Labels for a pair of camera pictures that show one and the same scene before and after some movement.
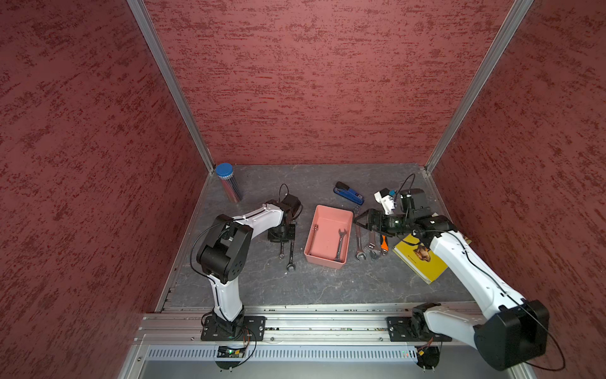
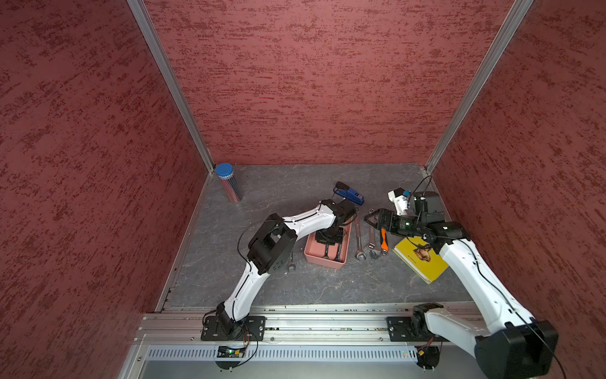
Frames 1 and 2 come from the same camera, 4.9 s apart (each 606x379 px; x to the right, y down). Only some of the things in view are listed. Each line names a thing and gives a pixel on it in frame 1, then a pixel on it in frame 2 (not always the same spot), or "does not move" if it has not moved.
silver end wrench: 291,264 does not move
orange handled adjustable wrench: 384,245 does not move
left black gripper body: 282,233 -> 330,235
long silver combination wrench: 359,250 does not move
